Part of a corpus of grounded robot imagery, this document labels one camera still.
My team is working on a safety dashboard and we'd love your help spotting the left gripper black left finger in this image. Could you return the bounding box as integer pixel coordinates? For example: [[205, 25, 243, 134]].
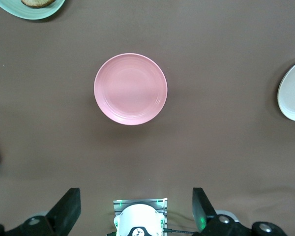
[[0, 188, 82, 236]]

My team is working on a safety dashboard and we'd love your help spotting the toasted bread slice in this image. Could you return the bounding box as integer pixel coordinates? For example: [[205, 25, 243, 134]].
[[21, 0, 57, 8]]

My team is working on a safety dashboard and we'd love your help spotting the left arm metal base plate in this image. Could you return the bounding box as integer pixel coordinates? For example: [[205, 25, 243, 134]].
[[113, 197, 168, 236]]

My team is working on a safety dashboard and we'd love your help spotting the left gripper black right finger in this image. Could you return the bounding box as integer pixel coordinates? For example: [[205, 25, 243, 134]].
[[192, 187, 287, 236]]

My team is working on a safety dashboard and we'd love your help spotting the pink plate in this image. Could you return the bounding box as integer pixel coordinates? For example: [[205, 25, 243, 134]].
[[93, 53, 168, 126]]

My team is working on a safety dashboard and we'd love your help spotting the brown table cloth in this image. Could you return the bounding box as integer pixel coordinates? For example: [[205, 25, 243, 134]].
[[0, 0, 295, 236]]

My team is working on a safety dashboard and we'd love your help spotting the light green plate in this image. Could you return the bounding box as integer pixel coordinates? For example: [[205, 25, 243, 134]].
[[0, 0, 66, 20]]

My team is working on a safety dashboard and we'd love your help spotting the beige plate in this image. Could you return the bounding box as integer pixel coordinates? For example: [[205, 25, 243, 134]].
[[277, 58, 295, 122]]

